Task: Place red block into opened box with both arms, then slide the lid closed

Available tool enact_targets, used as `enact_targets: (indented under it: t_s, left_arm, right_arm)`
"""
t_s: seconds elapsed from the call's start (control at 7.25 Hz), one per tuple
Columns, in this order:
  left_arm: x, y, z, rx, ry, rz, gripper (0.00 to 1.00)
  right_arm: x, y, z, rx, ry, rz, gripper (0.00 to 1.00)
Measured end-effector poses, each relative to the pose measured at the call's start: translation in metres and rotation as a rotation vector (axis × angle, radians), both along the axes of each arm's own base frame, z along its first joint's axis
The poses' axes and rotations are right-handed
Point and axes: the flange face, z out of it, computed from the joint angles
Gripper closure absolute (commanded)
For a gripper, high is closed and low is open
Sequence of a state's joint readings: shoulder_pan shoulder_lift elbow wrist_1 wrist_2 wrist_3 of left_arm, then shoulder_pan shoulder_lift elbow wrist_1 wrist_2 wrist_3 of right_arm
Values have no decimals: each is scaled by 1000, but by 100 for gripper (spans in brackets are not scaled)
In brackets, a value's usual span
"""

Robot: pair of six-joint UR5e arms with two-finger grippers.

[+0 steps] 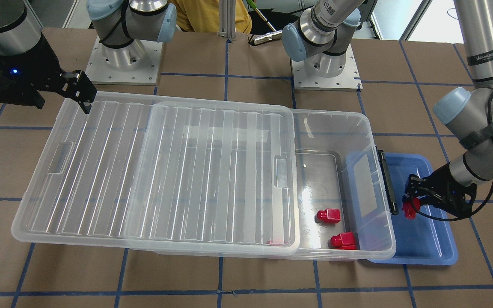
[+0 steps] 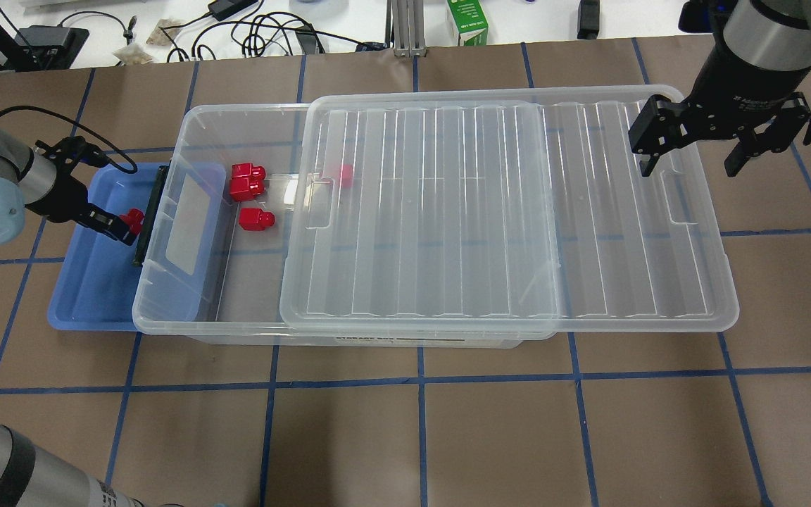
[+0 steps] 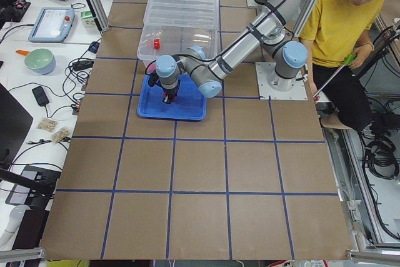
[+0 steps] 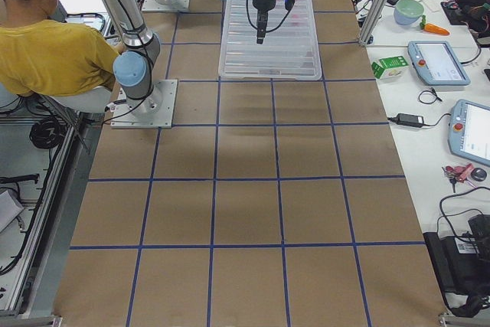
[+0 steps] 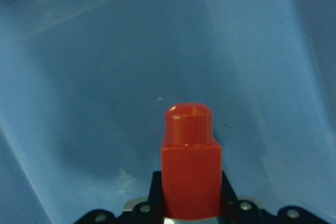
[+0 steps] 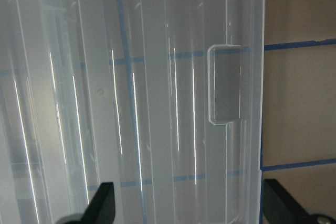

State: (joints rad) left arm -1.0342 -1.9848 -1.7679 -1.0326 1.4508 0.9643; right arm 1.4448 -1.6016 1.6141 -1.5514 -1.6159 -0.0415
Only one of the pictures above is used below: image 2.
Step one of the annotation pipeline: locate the red block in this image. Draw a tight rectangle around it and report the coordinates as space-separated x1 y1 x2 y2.
237 208 276 232
119 208 145 235
335 164 355 189
228 163 268 202

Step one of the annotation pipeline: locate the black power adapter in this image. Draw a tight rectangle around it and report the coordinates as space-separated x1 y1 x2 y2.
207 0 260 22

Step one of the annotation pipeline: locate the clear plastic storage box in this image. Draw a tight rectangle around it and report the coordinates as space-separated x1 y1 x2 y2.
154 94 562 349

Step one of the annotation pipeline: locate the blue plastic tray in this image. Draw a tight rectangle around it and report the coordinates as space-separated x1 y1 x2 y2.
47 158 232 334

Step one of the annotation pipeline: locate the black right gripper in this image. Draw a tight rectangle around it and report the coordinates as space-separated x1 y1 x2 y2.
628 42 811 177

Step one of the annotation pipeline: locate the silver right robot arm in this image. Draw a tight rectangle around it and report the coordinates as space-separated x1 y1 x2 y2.
629 1 811 177

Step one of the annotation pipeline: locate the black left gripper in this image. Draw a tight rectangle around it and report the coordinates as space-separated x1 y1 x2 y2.
25 136 138 245

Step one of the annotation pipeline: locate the aluminium frame post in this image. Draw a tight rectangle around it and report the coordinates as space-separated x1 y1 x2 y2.
386 0 426 58

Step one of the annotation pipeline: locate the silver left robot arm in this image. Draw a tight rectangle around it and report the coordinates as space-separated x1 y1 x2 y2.
0 107 144 245

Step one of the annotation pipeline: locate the clear plastic box lid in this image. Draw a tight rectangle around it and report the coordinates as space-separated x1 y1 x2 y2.
279 84 739 341

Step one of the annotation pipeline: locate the green white carton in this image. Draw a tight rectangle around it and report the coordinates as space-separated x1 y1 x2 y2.
445 0 490 47

